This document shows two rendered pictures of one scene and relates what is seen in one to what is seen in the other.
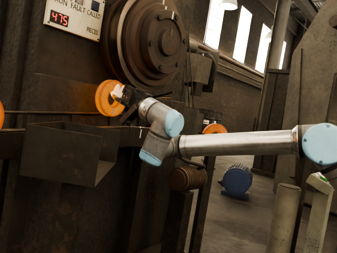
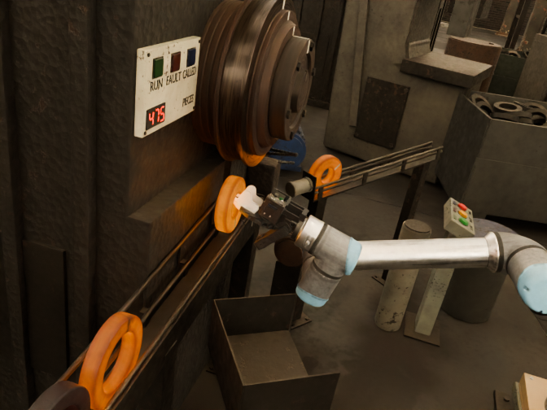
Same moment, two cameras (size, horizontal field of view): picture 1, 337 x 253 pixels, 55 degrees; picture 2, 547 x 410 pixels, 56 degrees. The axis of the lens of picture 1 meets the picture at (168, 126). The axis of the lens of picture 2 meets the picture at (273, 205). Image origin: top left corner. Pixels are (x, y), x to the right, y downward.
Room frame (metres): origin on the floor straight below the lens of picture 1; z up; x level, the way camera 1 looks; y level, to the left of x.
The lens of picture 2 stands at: (0.19, 0.67, 1.45)
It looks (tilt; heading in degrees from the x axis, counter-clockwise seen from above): 26 degrees down; 336
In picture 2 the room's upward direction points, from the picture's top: 10 degrees clockwise
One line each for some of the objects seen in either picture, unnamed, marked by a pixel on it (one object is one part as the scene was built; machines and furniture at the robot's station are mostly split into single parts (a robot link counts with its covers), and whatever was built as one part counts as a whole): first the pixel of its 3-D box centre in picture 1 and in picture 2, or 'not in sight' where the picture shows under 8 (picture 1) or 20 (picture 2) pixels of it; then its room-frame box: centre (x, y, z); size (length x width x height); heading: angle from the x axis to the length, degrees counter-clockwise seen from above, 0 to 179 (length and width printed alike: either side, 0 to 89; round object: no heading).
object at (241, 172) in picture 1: (238, 179); (282, 141); (3.60, -0.87, 0.17); 0.57 x 0.31 x 0.34; 163
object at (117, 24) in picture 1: (149, 42); (260, 82); (1.55, 0.15, 1.11); 0.47 x 0.06 x 0.47; 143
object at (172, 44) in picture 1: (165, 42); (294, 89); (1.49, 0.08, 1.11); 0.28 x 0.06 x 0.28; 143
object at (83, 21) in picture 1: (76, 11); (169, 83); (1.34, 0.45, 1.15); 0.26 x 0.02 x 0.18; 143
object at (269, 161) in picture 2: not in sight; (260, 190); (1.75, 0.02, 0.68); 0.11 x 0.08 x 0.24; 53
